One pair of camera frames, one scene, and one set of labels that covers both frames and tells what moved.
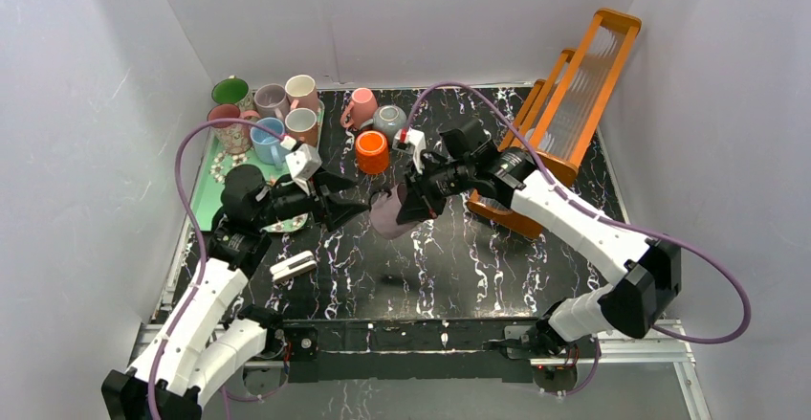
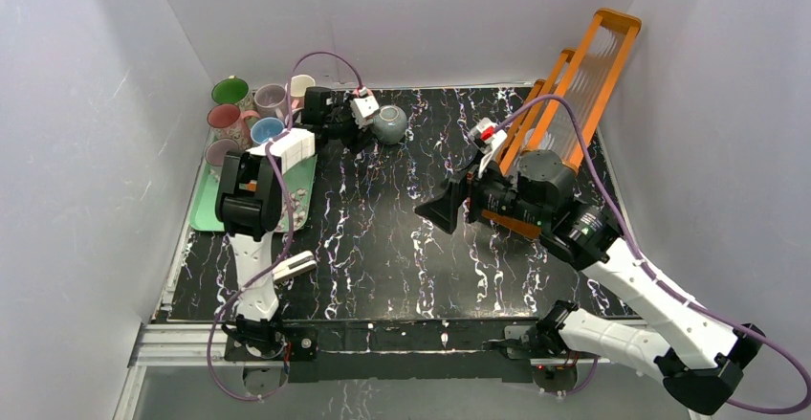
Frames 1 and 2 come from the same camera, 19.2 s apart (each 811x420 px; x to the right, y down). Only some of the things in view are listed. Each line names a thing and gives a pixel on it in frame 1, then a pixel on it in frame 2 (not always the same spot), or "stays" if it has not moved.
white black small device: x=299 y=264 stays
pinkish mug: x=383 y=210 → x=215 y=152
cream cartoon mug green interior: x=234 y=91 stays
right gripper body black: x=425 y=186 → x=471 y=195
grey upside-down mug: x=383 y=125 stays
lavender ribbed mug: x=272 y=100 stays
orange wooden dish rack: x=559 y=117 stays
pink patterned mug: x=235 y=138 stays
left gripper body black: x=322 y=200 → x=350 y=129
